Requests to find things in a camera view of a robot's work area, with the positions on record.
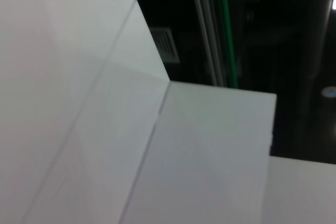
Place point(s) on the ceiling vent grille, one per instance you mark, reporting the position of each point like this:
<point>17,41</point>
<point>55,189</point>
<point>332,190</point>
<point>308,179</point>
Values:
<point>165,45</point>

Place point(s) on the round ceiling sensor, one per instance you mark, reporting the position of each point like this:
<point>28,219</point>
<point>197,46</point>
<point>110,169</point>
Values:
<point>329,93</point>

